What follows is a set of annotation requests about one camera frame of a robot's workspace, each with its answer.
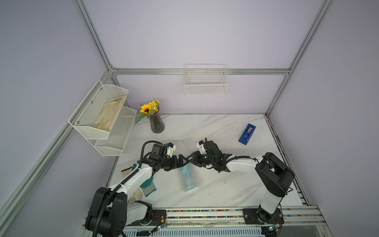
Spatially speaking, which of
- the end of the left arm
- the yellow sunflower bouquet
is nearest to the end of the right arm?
the end of the left arm

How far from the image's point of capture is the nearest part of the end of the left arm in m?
0.64

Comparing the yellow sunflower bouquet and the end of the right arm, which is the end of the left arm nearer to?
the end of the right arm

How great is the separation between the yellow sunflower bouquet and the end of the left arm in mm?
297

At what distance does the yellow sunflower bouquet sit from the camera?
923 mm
